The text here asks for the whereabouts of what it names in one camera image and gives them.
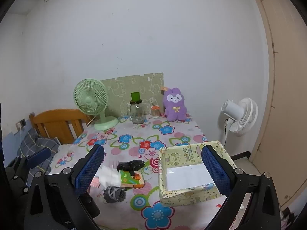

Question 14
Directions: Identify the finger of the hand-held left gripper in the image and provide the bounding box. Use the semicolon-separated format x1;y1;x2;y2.
5;148;51;196

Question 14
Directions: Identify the cream fan cable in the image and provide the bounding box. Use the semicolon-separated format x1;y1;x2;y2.
87;115;99;128

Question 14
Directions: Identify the white charging cable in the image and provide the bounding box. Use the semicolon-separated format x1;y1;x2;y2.
19;128;25;159

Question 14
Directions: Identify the beige wardrobe door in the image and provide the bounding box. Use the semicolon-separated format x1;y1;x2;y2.
247;0;307;206

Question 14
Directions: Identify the yellow patterned box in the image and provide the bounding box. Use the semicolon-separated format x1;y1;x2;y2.
158;140;237;206

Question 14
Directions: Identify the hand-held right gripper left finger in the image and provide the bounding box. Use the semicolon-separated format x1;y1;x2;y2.
24;144;105;230

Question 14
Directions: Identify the glass jar with green lid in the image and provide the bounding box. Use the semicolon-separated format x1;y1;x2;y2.
127;92;146;124

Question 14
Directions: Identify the green snack packet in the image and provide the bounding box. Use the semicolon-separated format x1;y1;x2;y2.
120;171;145;188

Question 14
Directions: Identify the wall socket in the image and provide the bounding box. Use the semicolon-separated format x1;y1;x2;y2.
15;118;27;130

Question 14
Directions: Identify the purple plush bunny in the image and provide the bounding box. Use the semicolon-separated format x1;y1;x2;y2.
161;86;189;122

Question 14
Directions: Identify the floral tablecloth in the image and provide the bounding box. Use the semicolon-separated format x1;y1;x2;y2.
48;114;247;230

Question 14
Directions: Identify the black plastic bag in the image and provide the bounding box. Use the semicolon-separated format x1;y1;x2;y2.
117;160;145;173

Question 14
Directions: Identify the green desk fan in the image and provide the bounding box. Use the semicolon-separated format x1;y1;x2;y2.
73;79;119;131

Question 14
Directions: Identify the clear plastic packet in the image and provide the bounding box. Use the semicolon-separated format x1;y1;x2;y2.
97;165;125;187

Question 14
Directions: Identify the grey fluffy scrunchie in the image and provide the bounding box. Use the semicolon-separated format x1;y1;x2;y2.
104;186;127;204

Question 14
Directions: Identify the grey plaid pillow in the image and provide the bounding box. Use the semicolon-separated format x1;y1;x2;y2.
19;127;60;175

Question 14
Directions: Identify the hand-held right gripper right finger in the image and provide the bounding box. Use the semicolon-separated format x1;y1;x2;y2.
201;145;281;230

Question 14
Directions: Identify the white fan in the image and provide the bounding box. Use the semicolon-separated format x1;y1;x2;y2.
221;97;259;137

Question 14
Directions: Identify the wooden bed headboard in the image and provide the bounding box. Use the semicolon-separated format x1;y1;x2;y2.
29;109;93;145

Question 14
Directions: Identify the green patterned board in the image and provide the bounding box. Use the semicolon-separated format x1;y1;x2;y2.
100;72;164;118

